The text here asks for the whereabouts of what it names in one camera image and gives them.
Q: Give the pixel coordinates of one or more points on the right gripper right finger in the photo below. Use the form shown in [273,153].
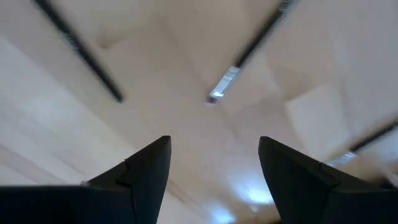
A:
[289,180]

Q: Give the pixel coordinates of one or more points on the black paint brush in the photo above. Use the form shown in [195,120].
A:
[93,69]
[227,81]
[373,137]

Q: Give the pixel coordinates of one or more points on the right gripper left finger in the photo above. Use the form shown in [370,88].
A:
[149,174]

